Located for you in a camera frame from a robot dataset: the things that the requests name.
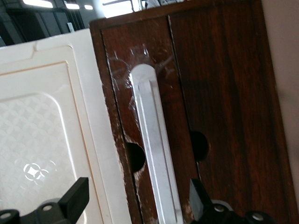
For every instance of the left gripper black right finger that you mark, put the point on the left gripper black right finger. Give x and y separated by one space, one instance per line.
203 210

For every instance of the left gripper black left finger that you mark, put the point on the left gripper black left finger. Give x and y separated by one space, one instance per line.
70 205

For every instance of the dark brown wooden drawer cabinet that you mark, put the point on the dark brown wooden drawer cabinet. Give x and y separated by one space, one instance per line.
99 46

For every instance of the ceiling light panel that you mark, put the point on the ceiling light panel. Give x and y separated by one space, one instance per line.
88 7
37 3
72 6

